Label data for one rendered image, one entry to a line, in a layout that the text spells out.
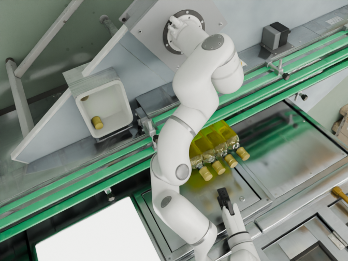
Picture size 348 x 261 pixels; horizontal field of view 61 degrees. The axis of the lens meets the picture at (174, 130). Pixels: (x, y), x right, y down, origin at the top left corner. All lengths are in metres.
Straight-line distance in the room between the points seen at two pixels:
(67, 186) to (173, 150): 0.59
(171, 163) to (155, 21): 0.48
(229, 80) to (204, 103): 0.10
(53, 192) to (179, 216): 0.59
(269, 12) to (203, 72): 0.78
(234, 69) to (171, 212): 0.40
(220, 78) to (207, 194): 0.60
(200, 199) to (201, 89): 0.63
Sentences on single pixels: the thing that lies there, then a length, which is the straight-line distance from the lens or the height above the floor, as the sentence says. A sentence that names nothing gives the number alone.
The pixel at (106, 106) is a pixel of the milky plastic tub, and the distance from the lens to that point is 1.20.
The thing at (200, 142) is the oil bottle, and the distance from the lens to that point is 1.20.
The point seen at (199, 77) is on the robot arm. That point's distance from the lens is 0.71.
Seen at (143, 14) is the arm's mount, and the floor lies 0.84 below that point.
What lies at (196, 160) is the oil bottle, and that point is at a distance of 1.15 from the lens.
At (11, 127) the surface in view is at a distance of 1.86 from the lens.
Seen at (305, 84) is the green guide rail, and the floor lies 0.95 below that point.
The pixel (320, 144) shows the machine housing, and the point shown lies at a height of 1.20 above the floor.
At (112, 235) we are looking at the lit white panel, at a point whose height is 1.11.
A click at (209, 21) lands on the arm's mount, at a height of 0.87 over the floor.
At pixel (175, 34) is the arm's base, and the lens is 0.99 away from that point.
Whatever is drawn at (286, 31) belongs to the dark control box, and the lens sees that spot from 1.44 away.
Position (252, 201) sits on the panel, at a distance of 1.24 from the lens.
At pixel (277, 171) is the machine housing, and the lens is 1.37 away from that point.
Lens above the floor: 1.66
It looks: 38 degrees down
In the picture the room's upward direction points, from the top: 143 degrees clockwise
